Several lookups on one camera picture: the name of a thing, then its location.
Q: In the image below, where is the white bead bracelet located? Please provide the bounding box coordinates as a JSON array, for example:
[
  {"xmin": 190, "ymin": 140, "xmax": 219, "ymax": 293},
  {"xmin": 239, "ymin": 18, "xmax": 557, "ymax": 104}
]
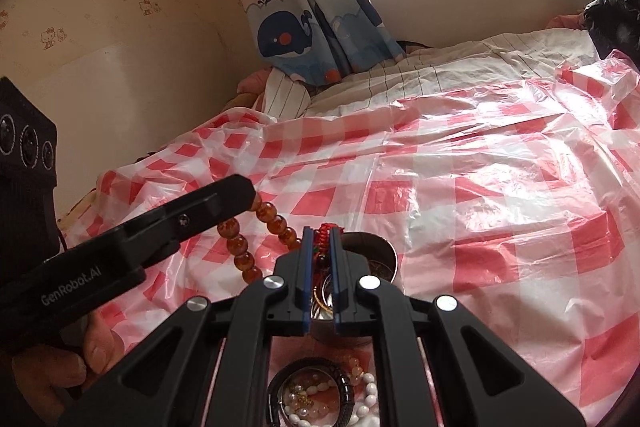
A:
[{"xmin": 278, "ymin": 371, "xmax": 380, "ymax": 427}]

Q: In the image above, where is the amber bead bracelet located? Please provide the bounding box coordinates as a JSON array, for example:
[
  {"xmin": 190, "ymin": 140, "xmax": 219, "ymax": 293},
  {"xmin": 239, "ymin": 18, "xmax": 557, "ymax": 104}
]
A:
[{"xmin": 217, "ymin": 199, "xmax": 304, "ymax": 285}]

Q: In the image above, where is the black bead bracelet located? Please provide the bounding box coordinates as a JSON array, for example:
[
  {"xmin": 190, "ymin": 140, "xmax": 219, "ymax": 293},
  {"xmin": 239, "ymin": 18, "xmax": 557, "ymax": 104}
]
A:
[{"xmin": 266, "ymin": 356, "xmax": 357, "ymax": 427}]

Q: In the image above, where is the left hand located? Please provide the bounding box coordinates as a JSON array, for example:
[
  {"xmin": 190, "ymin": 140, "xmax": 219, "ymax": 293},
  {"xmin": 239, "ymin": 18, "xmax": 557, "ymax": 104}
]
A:
[{"xmin": 12, "ymin": 311, "xmax": 125, "ymax": 405}]

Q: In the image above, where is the round silver metal tin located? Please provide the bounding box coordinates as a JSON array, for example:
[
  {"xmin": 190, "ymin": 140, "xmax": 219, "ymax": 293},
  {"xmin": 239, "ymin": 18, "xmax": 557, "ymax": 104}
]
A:
[{"xmin": 310, "ymin": 230, "xmax": 398, "ymax": 349}]

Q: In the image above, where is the red white checkered plastic sheet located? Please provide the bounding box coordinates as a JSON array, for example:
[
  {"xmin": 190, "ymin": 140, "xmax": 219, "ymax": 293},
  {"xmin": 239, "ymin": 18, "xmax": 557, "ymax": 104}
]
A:
[{"xmin": 63, "ymin": 54, "xmax": 639, "ymax": 424}]

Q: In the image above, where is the pink stuffed toy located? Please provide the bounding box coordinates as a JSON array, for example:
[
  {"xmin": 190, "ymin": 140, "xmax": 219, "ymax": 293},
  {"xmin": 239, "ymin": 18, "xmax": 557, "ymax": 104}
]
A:
[{"xmin": 222, "ymin": 67, "xmax": 271, "ymax": 110}]

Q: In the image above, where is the striped pillow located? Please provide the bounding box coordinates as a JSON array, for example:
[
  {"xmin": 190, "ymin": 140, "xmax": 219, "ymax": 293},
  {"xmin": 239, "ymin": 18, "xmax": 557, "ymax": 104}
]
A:
[{"xmin": 253, "ymin": 68, "xmax": 311, "ymax": 120}]

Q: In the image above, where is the striped white bedsheet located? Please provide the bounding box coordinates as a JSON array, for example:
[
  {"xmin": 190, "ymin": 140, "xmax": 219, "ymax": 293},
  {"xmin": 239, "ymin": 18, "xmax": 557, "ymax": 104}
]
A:
[{"xmin": 304, "ymin": 28, "xmax": 598, "ymax": 117}]

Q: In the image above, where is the black clothes pile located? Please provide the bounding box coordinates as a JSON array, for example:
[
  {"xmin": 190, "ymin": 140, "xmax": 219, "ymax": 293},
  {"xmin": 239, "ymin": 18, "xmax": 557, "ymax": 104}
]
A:
[{"xmin": 582, "ymin": 0, "xmax": 639, "ymax": 69}]

